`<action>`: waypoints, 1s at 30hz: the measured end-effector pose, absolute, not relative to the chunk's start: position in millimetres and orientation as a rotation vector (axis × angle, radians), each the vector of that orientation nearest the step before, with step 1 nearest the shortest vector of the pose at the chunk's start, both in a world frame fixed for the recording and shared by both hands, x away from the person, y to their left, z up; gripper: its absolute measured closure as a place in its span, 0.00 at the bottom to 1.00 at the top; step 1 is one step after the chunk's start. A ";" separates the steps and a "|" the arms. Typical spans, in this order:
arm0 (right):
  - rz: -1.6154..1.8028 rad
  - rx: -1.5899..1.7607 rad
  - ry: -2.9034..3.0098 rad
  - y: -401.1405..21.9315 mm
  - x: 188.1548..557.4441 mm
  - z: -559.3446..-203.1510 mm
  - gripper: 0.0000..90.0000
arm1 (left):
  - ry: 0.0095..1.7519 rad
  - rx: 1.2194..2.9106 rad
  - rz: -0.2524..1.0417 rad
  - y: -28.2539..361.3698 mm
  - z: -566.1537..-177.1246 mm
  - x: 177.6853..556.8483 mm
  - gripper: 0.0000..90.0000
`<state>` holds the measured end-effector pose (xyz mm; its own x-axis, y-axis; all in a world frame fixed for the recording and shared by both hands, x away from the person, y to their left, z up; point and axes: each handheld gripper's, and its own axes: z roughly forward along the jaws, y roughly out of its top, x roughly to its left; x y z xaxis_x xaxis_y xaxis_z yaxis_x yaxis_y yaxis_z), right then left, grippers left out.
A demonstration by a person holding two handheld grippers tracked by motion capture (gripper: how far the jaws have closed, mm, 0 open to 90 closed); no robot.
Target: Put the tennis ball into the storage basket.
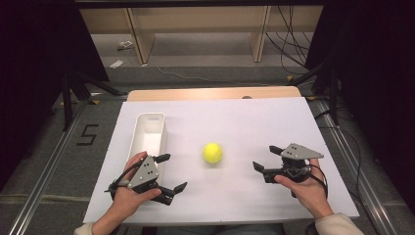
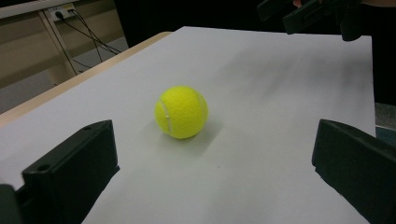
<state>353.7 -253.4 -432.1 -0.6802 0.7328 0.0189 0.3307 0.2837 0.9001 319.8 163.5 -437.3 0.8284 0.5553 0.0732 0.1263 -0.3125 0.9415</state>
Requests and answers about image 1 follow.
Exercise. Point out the light wooden shelf unit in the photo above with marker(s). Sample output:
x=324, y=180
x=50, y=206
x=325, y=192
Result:
x=195, y=19

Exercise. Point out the yellow tape piece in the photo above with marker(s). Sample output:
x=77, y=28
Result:
x=289, y=78
x=95, y=102

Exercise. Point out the white table cover sheet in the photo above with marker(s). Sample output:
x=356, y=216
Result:
x=244, y=196

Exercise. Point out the black tripod stand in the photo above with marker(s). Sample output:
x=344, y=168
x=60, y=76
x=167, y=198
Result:
x=332, y=98
x=67, y=104

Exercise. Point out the white paper scrap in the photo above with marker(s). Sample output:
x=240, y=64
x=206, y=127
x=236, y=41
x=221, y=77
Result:
x=116, y=63

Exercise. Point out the grey plastic packet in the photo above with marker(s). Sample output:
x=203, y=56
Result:
x=125, y=45

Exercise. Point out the yellow tennis ball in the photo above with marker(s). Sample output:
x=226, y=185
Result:
x=212, y=152

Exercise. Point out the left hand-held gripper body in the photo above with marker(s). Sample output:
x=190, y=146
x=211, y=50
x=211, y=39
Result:
x=145, y=172

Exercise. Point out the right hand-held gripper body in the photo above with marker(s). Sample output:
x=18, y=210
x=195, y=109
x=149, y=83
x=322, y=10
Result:
x=300, y=153

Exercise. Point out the white plastic bin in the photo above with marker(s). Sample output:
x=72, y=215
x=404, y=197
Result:
x=148, y=137

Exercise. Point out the metal floor rail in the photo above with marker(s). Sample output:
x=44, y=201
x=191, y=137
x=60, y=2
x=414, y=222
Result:
x=42, y=182
x=375, y=202

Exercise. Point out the black metal frame bar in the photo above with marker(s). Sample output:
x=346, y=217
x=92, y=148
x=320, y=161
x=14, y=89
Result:
x=195, y=2

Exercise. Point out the dark round table grommet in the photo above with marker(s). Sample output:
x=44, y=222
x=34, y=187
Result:
x=247, y=97

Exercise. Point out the person's left hand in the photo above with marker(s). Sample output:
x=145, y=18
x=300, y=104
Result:
x=125, y=200

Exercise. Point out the dark curtain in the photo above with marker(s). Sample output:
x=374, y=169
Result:
x=385, y=65
x=32, y=65

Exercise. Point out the person's right hand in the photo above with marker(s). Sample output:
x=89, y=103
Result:
x=310, y=194

